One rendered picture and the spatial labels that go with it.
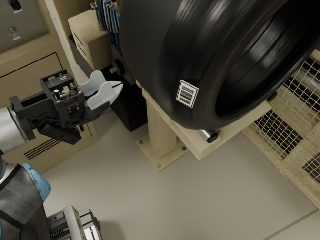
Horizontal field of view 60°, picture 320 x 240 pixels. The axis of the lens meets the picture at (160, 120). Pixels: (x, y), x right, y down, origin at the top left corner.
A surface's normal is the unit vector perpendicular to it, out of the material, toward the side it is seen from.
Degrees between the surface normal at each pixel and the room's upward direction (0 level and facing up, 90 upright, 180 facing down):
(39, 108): 90
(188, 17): 54
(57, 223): 0
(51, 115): 90
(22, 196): 36
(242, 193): 0
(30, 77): 90
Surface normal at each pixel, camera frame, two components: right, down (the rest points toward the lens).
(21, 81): 0.59, 0.69
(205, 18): -0.44, 0.23
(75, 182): 0.00, -0.53
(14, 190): 0.49, -0.09
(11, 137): 0.56, 0.32
